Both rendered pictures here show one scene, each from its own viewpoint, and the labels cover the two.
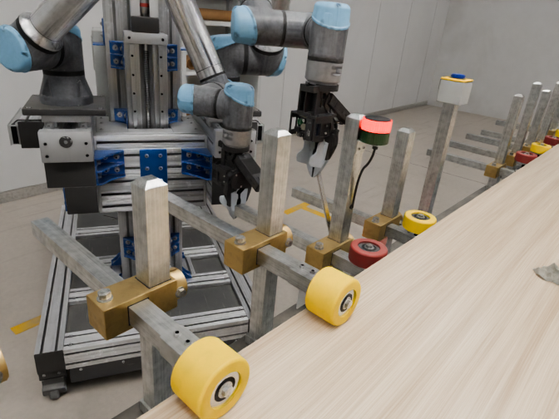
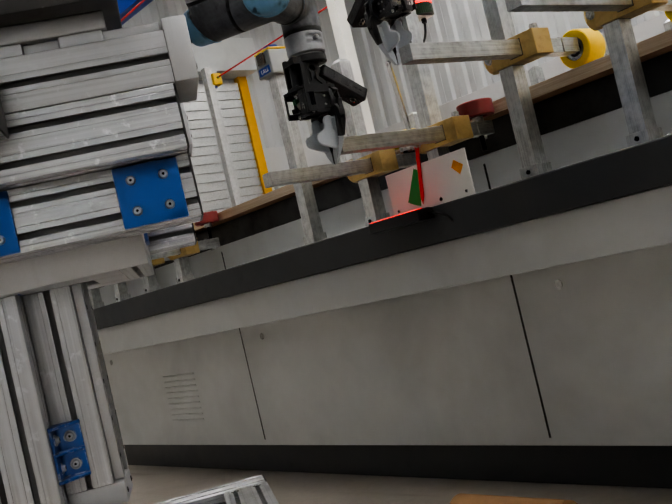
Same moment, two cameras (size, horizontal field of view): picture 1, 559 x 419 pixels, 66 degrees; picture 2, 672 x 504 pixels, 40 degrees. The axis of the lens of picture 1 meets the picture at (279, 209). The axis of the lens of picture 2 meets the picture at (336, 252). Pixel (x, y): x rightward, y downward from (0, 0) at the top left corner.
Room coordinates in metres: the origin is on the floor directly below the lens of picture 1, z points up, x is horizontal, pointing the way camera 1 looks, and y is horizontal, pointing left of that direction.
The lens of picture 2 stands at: (0.75, 1.88, 0.59)
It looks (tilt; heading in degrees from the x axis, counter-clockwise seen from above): 2 degrees up; 282
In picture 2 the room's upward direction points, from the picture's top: 13 degrees counter-clockwise
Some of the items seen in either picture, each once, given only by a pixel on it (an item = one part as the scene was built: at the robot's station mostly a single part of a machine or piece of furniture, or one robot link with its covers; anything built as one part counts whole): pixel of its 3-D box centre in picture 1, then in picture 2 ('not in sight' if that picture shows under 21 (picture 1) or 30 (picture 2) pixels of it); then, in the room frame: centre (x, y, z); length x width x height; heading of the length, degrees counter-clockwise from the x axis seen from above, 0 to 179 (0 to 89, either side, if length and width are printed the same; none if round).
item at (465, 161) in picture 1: (472, 164); (158, 254); (1.90, -0.85, 0.80); 0.44 x 0.03 x 0.04; 50
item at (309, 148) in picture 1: (305, 156); (391, 41); (0.95, -0.05, 1.05); 0.06 x 0.03 x 0.09; 139
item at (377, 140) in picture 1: (374, 135); (420, 12); (0.89, -0.18, 1.13); 0.06 x 0.06 x 0.02
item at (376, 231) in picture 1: (383, 224); (371, 166); (1.09, -0.29, 0.84); 0.14 x 0.06 x 0.05; 140
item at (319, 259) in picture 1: (332, 250); (442, 135); (0.90, -0.13, 0.85); 0.14 x 0.06 x 0.05; 140
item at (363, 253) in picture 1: (364, 267); (479, 125); (0.82, -0.20, 0.85); 0.08 x 0.08 x 0.11
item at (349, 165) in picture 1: (341, 216); (425, 101); (0.92, -0.15, 0.93); 0.04 x 0.04 x 0.48; 50
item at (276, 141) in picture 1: (267, 251); (510, 65); (0.73, 0.02, 0.93); 0.04 x 0.04 x 0.48; 50
